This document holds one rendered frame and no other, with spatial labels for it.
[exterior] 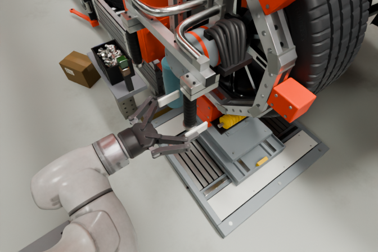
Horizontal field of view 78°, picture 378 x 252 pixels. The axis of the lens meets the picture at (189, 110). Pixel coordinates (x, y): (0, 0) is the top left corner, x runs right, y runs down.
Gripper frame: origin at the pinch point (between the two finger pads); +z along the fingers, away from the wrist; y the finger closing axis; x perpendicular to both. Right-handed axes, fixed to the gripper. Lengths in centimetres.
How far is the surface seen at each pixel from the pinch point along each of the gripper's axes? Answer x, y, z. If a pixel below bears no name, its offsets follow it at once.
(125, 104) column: -68, -69, -3
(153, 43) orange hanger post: -20, -55, 17
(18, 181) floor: -83, -65, -77
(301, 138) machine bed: -75, 12, 77
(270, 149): -66, 9, 50
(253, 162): -68, 8, 38
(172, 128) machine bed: -75, -39, 15
